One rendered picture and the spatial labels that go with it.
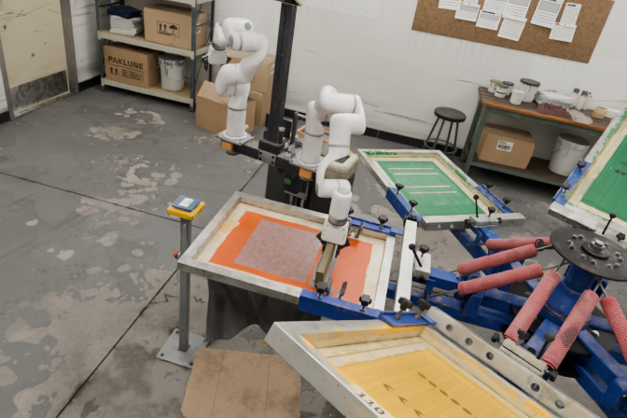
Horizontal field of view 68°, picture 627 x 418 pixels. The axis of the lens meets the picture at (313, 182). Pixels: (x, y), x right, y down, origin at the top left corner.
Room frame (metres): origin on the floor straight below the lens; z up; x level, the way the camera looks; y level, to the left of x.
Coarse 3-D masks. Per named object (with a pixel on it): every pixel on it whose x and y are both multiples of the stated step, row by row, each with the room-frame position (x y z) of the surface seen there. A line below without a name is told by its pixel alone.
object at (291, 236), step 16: (240, 224) 1.71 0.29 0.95; (256, 224) 1.73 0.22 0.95; (272, 224) 1.75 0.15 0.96; (288, 224) 1.78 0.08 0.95; (256, 240) 1.62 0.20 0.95; (272, 240) 1.64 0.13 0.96; (288, 240) 1.66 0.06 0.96; (304, 240) 1.67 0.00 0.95; (352, 240) 1.74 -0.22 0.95; (320, 256) 1.58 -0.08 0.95; (352, 256) 1.62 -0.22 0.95; (368, 256) 1.64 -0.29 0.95
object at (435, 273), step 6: (432, 270) 1.50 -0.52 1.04; (438, 270) 1.51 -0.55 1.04; (414, 276) 1.47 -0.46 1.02; (432, 276) 1.46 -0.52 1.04; (438, 276) 1.47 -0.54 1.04; (444, 276) 1.47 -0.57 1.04; (450, 276) 1.48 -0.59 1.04; (426, 282) 1.46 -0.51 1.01; (438, 282) 1.46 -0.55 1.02; (444, 282) 1.45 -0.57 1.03; (450, 282) 1.45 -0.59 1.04; (456, 282) 1.45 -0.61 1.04; (444, 288) 1.45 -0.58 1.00; (450, 288) 1.45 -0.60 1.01
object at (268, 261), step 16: (224, 240) 1.58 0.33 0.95; (240, 240) 1.60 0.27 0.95; (224, 256) 1.48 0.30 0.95; (240, 256) 1.49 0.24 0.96; (256, 256) 1.51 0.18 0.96; (272, 256) 1.53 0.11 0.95; (288, 256) 1.55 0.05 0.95; (304, 256) 1.56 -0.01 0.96; (256, 272) 1.41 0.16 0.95; (272, 272) 1.43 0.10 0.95; (288, 272) 1.44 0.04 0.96; (304, 272) 1.46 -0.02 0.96; (336, 272) 1.49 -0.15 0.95; (352, 272) 1.51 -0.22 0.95; (304, 288) 1.37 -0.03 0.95; (336, 288) 1.40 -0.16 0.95; (352, 288) 1.41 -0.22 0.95
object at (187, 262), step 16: (240, 192) 1.92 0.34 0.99; (224, 208) 1.76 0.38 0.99; (272, 208) 1.86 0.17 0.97; (288, 208) 1.85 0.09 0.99; (208, 224) 1.62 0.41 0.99; (208, 240) 1.54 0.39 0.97; (384, 240) 1.77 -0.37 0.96; (192, 256) 1.40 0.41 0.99; (384, 256) 1.61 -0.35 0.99; (192, 272) 1.35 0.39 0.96; (208, 272) 1.34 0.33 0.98; (224, 272) 1.34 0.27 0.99; (240, 272) 1.35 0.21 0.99; (384, 272) 1.50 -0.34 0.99; (256, 288) 1.30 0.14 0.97; (272, 288) 1.30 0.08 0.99; (288, 288) 1.31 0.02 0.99; (384, 288) 1.40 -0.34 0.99
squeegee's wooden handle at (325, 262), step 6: (330, 246) 1.52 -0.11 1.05; (324, 252) 1.48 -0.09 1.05; (330, 252) 1.49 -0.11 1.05; (324, 258) 1.44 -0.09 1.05; (330, 258) 1.49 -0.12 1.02; (324, 264) 1.40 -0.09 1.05; (318, 270) 1.37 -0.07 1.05; (324, 270) 1.37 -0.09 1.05; (318, 276) 1.36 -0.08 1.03; (324, 276) 1.38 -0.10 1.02; (318, 282) 1.35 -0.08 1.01
